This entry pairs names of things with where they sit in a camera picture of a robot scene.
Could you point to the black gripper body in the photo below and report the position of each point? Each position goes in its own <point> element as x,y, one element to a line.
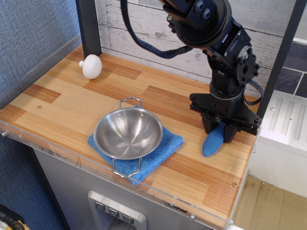
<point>233,110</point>

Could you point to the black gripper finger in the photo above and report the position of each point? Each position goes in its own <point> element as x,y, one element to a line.
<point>230,131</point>
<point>209,121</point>

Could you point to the blue handled metal spork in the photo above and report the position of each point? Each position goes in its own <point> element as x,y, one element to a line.
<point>214,140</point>

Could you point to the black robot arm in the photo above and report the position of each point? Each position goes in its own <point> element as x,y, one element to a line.
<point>209,26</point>

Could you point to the white ridged sink drainboard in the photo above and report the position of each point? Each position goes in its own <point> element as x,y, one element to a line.
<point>285,122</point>

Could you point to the blue folded cloth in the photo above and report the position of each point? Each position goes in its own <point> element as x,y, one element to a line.
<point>169,144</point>

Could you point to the white mushroom shaped toy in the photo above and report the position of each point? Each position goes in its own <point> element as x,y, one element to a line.
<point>91,66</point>

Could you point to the silver button control panel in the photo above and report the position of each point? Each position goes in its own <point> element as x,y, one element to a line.
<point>109,214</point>

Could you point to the clear acrylic edge guard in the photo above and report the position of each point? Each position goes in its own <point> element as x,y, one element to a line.
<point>71,176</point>

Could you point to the yellow black object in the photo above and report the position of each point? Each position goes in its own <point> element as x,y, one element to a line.
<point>9,223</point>

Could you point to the dark right frame post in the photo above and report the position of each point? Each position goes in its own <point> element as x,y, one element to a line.
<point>291,29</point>

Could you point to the dark frame post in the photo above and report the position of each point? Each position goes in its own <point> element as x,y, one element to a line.
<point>291,29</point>
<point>88,25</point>

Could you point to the steel pan with wire handles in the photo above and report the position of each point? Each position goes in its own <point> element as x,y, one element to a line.
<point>130,132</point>

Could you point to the dark left frame post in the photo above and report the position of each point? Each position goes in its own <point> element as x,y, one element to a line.
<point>88,25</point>

